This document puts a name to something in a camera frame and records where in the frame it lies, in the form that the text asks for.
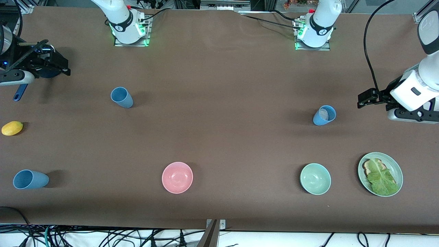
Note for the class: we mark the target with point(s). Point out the toast slice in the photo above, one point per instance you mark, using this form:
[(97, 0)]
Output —
[(367, 167)]

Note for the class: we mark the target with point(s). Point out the pale green plate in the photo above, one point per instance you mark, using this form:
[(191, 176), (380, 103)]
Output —
[(394, 164)]

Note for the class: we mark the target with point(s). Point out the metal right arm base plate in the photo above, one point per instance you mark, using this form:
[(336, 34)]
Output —
[(147, 34)]

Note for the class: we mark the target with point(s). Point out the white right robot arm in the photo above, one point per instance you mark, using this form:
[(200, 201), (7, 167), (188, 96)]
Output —
[(120, 20)]

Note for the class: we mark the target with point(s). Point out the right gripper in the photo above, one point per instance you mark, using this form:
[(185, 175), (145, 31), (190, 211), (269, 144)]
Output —
[(31, 61)]

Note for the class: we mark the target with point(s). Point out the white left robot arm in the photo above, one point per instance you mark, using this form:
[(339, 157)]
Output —
[(320, 24)]

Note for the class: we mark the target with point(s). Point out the pink bowl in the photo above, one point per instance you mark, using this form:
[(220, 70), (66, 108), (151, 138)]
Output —
[(177, 177)]

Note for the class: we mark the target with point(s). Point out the aluminium frame profile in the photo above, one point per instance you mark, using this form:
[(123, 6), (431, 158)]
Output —
[(419, 15), (224, 5), (28, 9)]

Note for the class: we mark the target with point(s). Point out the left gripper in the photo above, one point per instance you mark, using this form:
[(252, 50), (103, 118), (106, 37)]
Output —
[(384, 94)]

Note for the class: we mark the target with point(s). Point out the pale green bowl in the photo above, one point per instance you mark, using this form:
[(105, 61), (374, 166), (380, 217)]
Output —
[(315, 179)]

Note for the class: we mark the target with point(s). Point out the blue cup with white inside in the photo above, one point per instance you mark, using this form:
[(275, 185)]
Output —
[(320, 120)]

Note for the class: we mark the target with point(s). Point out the blue plastic cup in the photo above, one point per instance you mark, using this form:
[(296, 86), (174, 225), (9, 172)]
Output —
[(123, 99), (31, 180)]

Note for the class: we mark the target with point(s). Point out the yellow mango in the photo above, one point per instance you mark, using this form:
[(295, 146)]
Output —
[(12, 128)]

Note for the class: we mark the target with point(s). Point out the brown table cover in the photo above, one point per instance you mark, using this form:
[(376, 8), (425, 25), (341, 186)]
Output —
[(219, 144)]

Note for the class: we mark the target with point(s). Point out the orange artificial flowers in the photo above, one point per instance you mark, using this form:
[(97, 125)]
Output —
[(295, 2)]

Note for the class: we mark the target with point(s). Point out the dark angled bar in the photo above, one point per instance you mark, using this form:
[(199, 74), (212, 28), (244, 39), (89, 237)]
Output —
[(210, 238)]

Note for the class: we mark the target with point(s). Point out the dark blue saucepan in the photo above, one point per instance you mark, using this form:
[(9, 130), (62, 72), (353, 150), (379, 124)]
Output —
[(20, 93)]

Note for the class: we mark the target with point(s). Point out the green lettuce leaf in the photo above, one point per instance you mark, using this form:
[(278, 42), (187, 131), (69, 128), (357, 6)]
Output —
[(382, 180)]

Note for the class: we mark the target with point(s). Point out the silver metal bracket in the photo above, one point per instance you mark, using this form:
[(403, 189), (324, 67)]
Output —
[(223, 224)]

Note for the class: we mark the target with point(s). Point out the glass saucepan lid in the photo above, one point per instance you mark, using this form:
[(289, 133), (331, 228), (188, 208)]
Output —
[(43, 45)]

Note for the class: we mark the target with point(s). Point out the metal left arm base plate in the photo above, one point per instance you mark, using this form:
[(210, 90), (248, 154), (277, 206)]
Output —
[(325, 48)]

